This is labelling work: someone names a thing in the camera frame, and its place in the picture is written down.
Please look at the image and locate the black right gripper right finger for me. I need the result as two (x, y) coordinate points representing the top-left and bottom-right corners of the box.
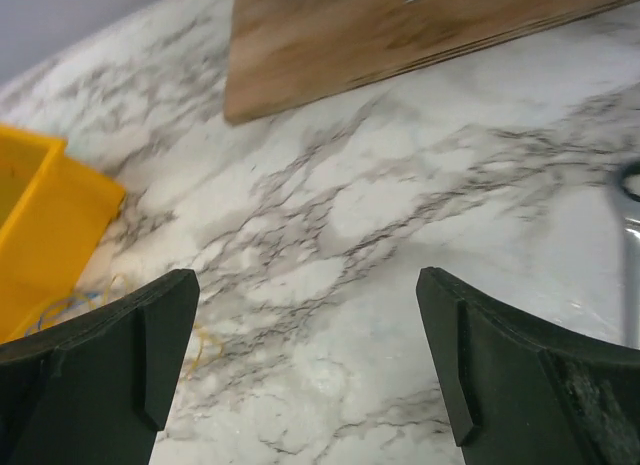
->
(416, 267), (639, 465)

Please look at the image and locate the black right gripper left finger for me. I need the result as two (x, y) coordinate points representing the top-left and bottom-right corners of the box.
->
(1, 269), (200, 465)

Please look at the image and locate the yellow plastic bin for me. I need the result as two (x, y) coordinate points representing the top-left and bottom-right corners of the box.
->
(1, 126), (126, 342)

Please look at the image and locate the wooden board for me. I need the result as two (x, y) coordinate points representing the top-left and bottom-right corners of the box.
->
(223, 0), (637, 125)

